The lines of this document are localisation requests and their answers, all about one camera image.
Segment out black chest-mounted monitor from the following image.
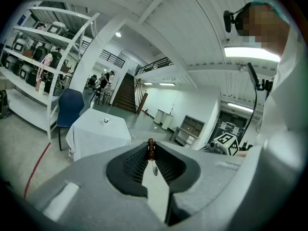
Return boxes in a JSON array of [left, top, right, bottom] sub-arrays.
[[246, 62, 274, 91]]

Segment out grey open cabinet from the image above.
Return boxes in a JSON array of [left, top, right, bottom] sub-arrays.
[[169, 115, 205, 149]]

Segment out black cable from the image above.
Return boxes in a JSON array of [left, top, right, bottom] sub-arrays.
[[240, 88, 258, 144]]

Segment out leaning wooden planks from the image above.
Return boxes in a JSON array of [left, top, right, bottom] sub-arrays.
[[135, 78, 149, 116]]

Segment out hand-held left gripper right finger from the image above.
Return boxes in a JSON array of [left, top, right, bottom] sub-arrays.
[[155, 141, 245, 227]]

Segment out black balcony railing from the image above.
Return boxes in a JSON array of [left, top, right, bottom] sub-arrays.
[[136, 56, 174, 76], [99, 49, 126, 68]]

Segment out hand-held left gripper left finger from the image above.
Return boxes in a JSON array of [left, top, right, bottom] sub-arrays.
[[24, 141, 167, 231]]

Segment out table with white tablecloth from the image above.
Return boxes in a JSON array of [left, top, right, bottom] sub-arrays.
[[65, 108, 132, 162]]

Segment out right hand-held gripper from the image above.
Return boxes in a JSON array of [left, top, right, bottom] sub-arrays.
[[203, 132, 240, 156]]

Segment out black head-worn camera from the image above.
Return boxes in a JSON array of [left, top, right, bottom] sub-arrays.
[[223, 10, 236, 33]]

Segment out white cylindrical bin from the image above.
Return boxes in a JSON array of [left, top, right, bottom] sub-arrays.
[[154, 109, 166, 125], [161, 113, 174, 130]]

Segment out white metal shelf rack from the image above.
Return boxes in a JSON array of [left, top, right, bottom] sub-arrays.
[[0, 6, 101, 139]]

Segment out blue chair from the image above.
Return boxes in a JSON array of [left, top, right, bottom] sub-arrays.
[[56, 88, 85, 151]]

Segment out light blue face mask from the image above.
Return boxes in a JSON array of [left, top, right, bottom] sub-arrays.
[[241, 35, 263, 49]]

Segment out red floor tape line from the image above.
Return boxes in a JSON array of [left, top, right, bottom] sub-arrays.
[[23, 142, 52, 200]]

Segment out dark staircase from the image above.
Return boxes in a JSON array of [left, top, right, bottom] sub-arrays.
[[112, 72, 138, 114]]

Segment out small brown object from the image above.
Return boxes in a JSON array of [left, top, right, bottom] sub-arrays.
[[147, 138, 159, 177]]

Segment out pink hanging bag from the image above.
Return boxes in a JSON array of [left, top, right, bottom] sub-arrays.
[[36, 53, 53, 81]]

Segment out person's white shirt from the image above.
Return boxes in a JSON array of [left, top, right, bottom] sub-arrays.
[[223, 25, 308, 231]]

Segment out black double door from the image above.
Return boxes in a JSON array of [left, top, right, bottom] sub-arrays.
[[211, 111, 248, 144]]

